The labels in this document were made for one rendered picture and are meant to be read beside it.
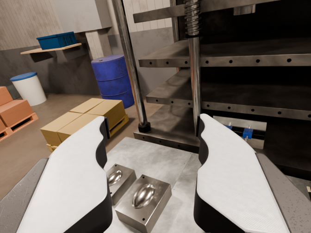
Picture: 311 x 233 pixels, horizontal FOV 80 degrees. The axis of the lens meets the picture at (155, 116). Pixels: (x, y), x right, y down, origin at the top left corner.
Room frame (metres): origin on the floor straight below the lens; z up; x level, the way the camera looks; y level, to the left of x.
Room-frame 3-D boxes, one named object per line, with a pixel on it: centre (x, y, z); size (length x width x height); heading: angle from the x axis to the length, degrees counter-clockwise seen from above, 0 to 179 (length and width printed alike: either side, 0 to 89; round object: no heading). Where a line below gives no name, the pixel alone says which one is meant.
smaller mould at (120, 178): (0.67, 0.25, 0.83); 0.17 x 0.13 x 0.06; 144
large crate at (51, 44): (4.09, 1.63, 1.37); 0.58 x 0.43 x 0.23; 60
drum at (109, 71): (3.64, 0.68, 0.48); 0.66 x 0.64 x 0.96; 60
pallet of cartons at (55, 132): (2.59, 1.04, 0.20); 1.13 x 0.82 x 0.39; 154
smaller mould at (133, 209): (0.53, 0.11, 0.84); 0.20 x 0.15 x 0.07; 144
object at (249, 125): (1.05, -0.58, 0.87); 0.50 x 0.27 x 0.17; 144
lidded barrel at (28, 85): (4.75, 2.99, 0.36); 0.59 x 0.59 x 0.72
